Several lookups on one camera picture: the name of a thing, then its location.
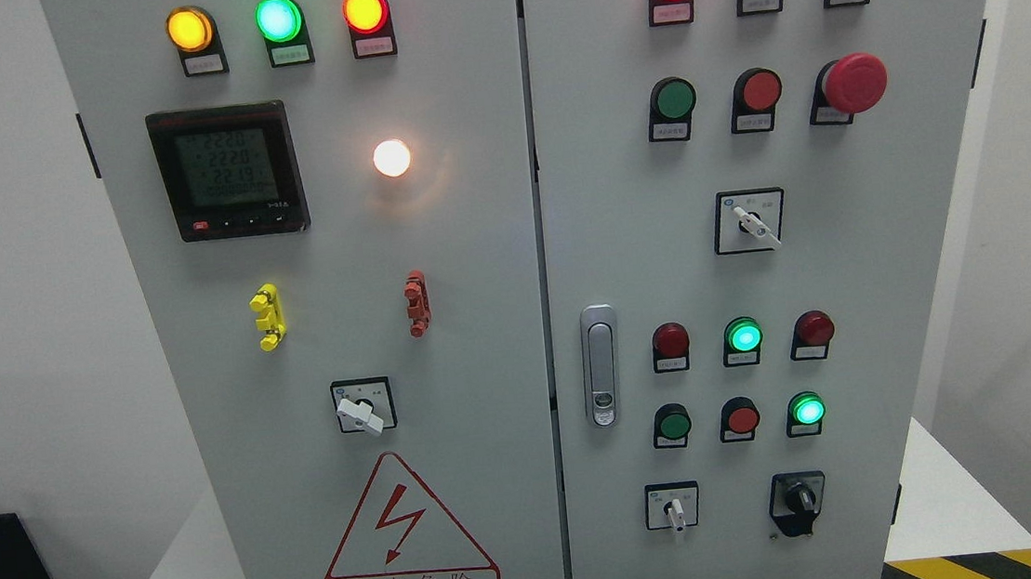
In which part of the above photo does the black knob selector switch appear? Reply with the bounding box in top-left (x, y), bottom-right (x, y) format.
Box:
top-left (768, 470), bottom-right (826, 538)

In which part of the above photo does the red terminal connector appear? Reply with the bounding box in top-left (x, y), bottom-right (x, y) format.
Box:
top-left (402, 270), bottom-right (432, 339)

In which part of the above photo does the dark red indicator left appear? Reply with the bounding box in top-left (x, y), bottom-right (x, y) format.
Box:
top-left (651, 322), bottom-right (690, 375)

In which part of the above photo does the dark red indicator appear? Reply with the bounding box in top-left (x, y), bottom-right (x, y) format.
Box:
top-left (651, 322), bottom-right (690, 375)
top-left (790, 309), bottom-right (836, 362)

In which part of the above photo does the white glowing indicator light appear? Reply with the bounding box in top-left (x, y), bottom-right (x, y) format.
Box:
top-left (372, 138), bottom-right (412, 178)

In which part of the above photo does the green push button lower row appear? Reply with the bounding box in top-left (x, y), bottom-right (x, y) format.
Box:
top-left (653, 402), bottom-right (693, 449)

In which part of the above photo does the green push button row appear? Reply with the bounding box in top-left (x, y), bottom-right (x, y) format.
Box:
top-left (647, 76), bottom-right (696, 144)
top-left (653, 402), bottom-right (693, 449)

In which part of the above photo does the left grey cabinet door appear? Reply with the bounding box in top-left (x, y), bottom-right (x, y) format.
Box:
top-left (39, 0), bottom-right (565, 579)

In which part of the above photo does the grey cabinet door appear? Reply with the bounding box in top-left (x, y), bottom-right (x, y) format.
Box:
top-left (39, 0), bottom-right (565, 579)
top-left (521, 0), bottom-right (985, 579)

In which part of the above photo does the green lit indicator middle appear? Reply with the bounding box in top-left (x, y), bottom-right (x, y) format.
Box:
top-left (723, 316), bottom-right (763, 366)

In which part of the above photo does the yellow terminal connector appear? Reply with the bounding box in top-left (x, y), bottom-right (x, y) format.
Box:
top-left (250, 283), bottom-right (286, 352)

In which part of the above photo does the green push button upper row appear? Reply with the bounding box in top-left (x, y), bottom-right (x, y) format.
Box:
top-left (647, 76), bottom-right (696, 144)

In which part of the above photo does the red push button lower row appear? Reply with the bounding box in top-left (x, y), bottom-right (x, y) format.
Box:
top-left (720, 396), bottom-right (761, 443)

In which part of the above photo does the red push button row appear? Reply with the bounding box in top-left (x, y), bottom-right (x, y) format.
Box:
top-left (720, 396), bottom-right (761, 443)
top-left (731, 66), bottom-right (783, 134)

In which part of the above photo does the right grey cabinet door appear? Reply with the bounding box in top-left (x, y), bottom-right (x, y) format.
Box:
top-left (521, 0), bottom-right (985, 579)

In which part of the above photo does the red electrical hazard warning sticker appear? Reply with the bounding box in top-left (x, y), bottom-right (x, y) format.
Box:
top-left (324, 451), bottom-right (500, 579)

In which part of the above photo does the dark red indicator right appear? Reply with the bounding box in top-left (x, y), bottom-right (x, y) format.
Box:
top-left (790, 309), bottom-right (836, 362)

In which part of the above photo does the black digital power meter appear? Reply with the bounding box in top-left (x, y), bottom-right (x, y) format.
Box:
top-left (145, 100), bottom-right (310, 243)

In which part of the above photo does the red push button upper row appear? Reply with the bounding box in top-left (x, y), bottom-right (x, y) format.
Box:
top-left (731, 66), bottom-right (783, 134)

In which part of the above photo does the green lit push button lower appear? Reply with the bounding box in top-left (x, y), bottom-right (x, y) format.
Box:
top-left (785, 390), bottom-right (827, 437)

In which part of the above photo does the red indicator light top left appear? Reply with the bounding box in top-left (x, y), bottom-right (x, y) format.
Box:
top-left (341, 0), bottom-right (398, 59)

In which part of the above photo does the green indicator light top left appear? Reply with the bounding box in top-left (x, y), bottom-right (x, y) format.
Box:
top-left (255, 0), bottom-right (315, 68)

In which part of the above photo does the red emergency stop mushroom button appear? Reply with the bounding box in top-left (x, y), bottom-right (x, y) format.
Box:
top-left (810, 52), bottom-right (889, 126)

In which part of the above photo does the yellow indicator light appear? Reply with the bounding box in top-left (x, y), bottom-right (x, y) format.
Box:
top-left (166, 6), bottom-right (231, 77)

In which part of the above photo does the white platform with hazard stripes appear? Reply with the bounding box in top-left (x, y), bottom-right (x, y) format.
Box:
top-left (149, 422), bottom-right (1031, 579)

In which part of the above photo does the silver door latch handle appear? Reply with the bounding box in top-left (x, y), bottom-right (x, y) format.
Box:
top-left (579, 304), bottom-right (619, 429)

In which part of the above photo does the white selector switch left door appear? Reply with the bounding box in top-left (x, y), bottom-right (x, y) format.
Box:
top-left (329, 375), bottom-right (399, 437)

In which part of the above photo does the white selector switch upper right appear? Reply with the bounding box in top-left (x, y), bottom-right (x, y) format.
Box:
top-left (714, 188), bottom-right (785, 256)

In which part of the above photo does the white selector switch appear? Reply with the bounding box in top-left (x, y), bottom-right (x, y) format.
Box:
top-left (714, 188), bottom-right (785, 256)
top-left (643, 481), bottom-right (700, 532)

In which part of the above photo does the white selector switch lower right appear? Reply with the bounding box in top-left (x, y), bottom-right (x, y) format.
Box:
top-left (643, 481), bottom-right (700, 532)

